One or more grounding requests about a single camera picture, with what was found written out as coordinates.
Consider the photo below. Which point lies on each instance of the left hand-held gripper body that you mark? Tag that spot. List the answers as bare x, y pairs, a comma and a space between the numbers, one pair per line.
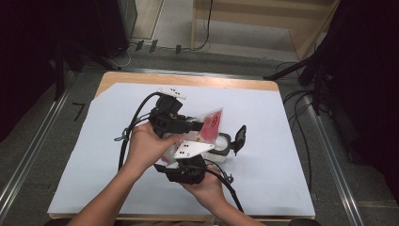
166, 121

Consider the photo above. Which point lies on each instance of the wooden table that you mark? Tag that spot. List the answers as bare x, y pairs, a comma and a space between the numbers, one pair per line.
219, 81

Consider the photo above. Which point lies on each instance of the glass jar with black lid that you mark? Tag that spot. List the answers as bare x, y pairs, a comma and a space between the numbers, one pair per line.
230, 142

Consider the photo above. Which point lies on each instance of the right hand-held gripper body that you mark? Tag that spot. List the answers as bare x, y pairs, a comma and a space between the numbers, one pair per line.
188, 171

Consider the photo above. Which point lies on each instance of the white paper sheet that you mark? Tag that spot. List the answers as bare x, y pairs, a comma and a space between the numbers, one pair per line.
266, 175

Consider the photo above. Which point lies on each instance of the person's right hand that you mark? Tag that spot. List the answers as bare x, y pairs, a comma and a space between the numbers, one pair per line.
207, 191

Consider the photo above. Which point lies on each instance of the light wooden frame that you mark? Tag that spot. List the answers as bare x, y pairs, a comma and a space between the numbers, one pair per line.
298, 34

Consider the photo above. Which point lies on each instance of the dark curtain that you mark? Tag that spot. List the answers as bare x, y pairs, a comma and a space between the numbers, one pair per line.
370, 94
25, 62

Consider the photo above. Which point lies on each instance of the black stand with angled legs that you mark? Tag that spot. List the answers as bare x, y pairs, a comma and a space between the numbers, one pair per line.
316, 84
59, 75

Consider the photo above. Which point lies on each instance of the black cabinet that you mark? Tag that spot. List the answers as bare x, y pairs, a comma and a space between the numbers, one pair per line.
116, 25

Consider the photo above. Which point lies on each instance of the metal floor rail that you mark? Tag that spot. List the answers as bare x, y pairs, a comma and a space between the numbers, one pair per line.
28, 160
335, 163

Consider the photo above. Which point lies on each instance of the person's left hand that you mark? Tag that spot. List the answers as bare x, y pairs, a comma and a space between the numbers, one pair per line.
146, 149

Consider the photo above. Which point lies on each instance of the red and white refill pouch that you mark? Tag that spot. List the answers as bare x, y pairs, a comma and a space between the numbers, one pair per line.
211, 127

